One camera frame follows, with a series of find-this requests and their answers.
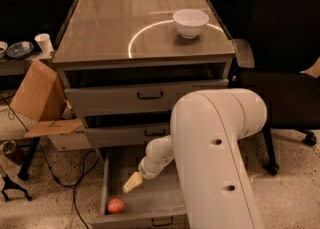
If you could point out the brown round container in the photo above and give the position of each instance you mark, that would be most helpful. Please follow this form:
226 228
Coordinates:
12 151

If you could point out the black stand foot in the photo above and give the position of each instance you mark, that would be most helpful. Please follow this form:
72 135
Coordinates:
9 184

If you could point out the red apple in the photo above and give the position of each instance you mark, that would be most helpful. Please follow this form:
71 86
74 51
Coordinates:
115 206

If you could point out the grey middle drawer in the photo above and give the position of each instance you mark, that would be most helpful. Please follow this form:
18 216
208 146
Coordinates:
109 132

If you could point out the black office chair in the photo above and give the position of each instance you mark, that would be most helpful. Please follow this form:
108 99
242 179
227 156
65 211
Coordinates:
277 60

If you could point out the black table leg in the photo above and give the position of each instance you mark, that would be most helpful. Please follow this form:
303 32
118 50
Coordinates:
23 173

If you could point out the white paper cup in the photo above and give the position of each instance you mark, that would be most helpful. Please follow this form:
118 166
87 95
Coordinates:
44 42

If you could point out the white bowl at left edge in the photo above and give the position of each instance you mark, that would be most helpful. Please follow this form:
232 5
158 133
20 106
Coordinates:
3 48

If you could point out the grey bottom drawer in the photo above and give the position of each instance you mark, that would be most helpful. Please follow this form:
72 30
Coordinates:
156 204

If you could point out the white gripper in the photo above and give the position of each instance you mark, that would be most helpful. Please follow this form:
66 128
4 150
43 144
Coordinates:
145 170

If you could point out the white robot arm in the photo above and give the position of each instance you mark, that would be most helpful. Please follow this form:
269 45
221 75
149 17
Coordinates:
205 128

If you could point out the dark blue plate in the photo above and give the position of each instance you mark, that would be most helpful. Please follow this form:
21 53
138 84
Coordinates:
20 50

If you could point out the grey drawer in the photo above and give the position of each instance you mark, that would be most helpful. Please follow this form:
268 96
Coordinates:
131 99
109 132
156 204

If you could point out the white ceramic bowl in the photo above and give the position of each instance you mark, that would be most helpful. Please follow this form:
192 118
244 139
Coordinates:
189 23

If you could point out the grey drawer cabinet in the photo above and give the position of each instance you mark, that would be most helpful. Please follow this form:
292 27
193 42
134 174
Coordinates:
131 42

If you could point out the grey top drawer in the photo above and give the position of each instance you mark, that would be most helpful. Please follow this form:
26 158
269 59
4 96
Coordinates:
131 99

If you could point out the brown cardboard box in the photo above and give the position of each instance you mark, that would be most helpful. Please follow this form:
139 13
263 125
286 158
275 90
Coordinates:
41 98

